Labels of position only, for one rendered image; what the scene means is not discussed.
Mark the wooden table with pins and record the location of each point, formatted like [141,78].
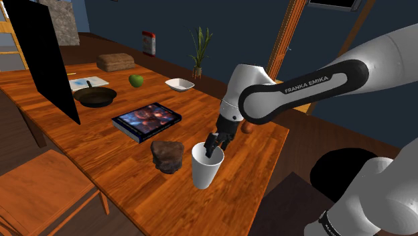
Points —
[98,157]

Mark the brown rough rock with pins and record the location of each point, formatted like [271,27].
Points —
[167,157]

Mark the dark blue picture book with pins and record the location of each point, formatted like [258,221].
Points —
[147,120]

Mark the black frying pan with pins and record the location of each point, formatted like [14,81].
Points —
[95,96]

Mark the green apple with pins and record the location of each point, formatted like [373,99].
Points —
[136,81]

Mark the grey stone slab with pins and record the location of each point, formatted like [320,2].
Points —
[62,23]

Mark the white and blue paper sheet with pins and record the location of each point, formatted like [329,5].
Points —
[94,81]

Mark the wooden chair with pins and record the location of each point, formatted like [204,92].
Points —
[39,186]

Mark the orange-brown round object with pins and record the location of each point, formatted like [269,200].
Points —
[247,128]

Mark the black flat monitor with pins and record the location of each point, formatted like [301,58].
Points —
[39,55]

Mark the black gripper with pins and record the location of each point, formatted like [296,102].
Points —
[228,125]

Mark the red and white box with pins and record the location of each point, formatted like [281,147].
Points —
[149,43]

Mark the white square bowl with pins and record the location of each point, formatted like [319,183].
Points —
[179,85]

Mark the brown bread loaf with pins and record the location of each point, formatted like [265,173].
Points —
[115,62]

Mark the wooden shelf frame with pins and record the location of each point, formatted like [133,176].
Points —
[16,49]

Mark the white cup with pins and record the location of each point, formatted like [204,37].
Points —
[205,171]

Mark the dark wall picture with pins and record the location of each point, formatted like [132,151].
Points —
[333,4]

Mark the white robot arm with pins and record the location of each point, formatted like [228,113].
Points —
[385,55]

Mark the slanted wooden beam frame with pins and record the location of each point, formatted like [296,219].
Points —
[284,42]

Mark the green potted plant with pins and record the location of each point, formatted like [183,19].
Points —
[199,49]

